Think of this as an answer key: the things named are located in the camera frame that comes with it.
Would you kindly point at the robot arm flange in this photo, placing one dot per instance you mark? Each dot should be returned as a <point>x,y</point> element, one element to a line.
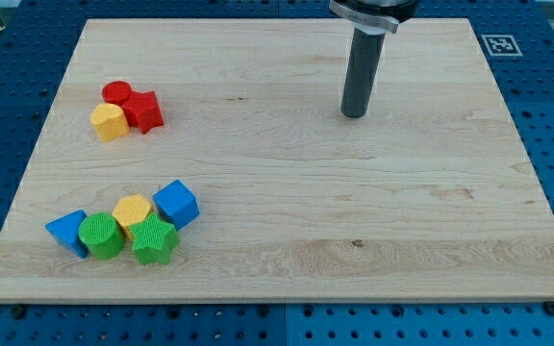
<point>375,17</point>

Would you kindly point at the green star block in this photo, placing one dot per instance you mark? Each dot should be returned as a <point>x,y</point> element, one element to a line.
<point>154,240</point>

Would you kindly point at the red star block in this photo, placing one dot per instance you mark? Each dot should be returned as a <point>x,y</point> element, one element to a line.
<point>142,111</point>

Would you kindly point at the blue cube block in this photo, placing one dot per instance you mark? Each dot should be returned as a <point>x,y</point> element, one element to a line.
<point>177,204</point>

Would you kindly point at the yellow hexagon block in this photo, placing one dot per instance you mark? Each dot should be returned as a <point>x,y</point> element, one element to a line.
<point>131,210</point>

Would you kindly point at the light wooden board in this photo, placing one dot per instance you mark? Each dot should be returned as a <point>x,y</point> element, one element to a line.
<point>428,198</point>

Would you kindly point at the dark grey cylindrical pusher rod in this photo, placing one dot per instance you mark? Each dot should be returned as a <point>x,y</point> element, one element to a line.
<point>365,53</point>

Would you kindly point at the yellow heart block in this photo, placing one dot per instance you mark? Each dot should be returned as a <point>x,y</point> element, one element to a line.
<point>109,121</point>

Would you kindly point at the red cylinder block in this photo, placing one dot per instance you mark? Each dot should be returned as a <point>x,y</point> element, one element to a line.
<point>116,92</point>

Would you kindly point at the green cylinder block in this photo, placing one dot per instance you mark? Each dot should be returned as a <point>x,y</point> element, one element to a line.
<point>101,235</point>

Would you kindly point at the blue triangle block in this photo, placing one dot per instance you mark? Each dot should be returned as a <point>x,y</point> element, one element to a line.
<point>65,230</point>

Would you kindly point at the white fiducial marker tag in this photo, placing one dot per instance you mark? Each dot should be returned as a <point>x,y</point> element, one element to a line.
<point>499,45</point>

